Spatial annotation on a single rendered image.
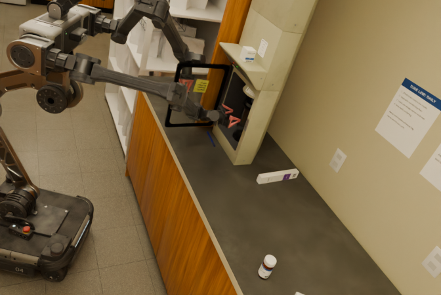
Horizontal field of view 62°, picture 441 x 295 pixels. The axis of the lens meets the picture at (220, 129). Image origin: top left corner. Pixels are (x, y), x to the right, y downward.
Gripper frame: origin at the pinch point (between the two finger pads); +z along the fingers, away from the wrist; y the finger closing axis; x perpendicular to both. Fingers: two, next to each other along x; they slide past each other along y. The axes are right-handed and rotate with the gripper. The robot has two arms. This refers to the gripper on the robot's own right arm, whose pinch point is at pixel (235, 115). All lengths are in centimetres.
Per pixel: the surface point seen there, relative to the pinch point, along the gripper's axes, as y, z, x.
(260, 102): -14.3, 2.7, -17.0
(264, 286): -84, -19, 24
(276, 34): -11, 0, -51
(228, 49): 8.1, -10.7, -33.9
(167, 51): 114, -4, 14
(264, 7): 4, 0, -58
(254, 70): -13.8, -6.2, -33.6
